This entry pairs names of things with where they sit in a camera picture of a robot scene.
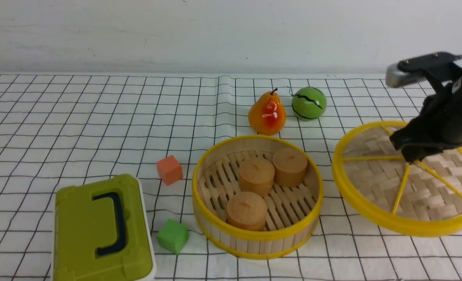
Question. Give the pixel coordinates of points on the green foam cube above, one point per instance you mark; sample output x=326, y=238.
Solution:
x=173, y=236

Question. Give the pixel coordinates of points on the yellow bamboo steamer basket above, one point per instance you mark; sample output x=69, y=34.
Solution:
x=292, y=215

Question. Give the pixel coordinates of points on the yellow woven bamboo steamer lid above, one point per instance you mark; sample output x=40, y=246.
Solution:
x=422, y=199

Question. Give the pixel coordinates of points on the orange yellow toy pear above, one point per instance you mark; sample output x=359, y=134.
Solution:
x=267, y=116

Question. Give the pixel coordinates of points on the green toy watermelon ball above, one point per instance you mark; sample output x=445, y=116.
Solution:
x=309, y=103

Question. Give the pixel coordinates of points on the brown toy bun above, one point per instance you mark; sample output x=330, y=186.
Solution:
x=247, y=210
x=256, y=175
x=289, y=167

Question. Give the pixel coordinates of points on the orange foam cube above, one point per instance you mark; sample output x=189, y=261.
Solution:
x=169, y=170

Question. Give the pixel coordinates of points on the brown toy bun front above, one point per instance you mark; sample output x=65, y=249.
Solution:
x=247, y=210

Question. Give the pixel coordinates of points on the white black grid tablecloth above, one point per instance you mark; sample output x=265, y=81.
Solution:
x=61, y=130

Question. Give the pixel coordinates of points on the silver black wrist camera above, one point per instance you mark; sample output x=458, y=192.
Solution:
x=439, y=66

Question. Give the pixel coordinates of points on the brown toy bun back right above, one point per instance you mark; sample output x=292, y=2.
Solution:
x=289, y=167

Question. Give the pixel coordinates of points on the brown toy bun back left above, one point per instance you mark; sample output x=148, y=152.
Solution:
x=256, y=175

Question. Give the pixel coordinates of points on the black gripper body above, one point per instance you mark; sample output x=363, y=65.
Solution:
x=437, y=128

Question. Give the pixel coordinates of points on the green lidded storage box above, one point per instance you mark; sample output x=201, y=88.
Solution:
x=101, y=232

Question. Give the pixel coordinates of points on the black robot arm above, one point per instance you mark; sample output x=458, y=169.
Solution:
x=438, y=126

